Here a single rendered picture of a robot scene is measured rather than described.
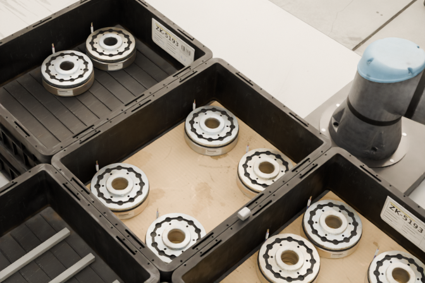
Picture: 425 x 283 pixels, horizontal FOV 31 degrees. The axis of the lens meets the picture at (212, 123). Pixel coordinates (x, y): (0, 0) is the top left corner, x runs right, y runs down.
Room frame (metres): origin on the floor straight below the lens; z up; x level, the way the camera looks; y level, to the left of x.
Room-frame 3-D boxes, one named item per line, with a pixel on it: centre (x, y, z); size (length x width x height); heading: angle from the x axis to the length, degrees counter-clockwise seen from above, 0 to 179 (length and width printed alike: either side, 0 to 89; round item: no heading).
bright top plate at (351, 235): (0.76, -0.22, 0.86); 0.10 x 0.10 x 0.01
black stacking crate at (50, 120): (1.03, 0.25, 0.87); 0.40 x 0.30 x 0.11; 138
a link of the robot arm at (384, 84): (1.08, -0.34, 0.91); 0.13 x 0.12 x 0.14; 69
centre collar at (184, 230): (0.70, 0.04, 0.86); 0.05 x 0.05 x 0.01
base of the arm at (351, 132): (1.08, -0.32, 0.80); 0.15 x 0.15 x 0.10
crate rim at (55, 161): (0.83, 0.03, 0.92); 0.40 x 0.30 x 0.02; 138
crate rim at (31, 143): (1.03, 0.25, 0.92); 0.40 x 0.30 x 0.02; 138
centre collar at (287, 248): (0.68, -0.15, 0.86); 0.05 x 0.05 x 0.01
